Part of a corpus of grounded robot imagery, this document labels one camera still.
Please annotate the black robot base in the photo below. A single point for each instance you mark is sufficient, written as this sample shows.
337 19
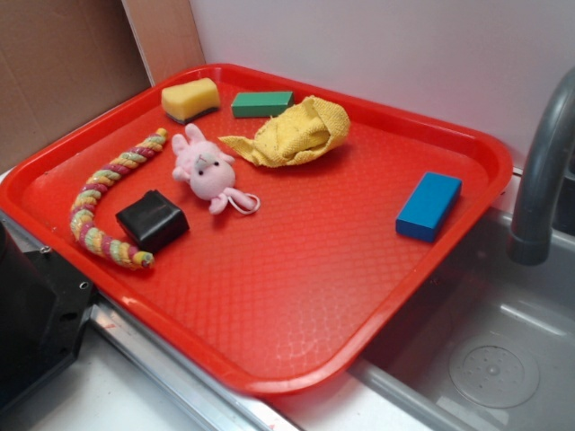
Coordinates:
45 305

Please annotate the yellow cloth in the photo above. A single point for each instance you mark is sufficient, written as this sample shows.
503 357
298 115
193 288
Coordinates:
301 134

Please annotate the red plastic tray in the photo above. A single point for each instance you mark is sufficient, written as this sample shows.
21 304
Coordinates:
283 299

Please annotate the pink plush bunny toy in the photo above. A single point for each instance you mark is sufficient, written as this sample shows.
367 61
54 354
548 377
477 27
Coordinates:
209 173

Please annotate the green rectangular block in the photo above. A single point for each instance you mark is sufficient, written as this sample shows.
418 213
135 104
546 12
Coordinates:
261 104

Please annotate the black rectangular block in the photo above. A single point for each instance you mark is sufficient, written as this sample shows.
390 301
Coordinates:
153 222

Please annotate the blue rectangular block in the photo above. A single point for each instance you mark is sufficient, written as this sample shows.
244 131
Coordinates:
428 207

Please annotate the yellow sponge with dark base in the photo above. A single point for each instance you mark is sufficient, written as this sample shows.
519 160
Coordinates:
185 102

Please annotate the grey plastic sink basin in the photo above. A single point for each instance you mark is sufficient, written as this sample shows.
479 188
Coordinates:
485 344

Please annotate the grey toy faucet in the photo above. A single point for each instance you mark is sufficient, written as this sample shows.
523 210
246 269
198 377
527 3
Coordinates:
545 198

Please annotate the brown cardboard panel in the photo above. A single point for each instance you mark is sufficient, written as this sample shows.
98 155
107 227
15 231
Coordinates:
64 63

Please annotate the multicolour braided rope toy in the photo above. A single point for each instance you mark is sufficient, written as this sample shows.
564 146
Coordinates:
82 212

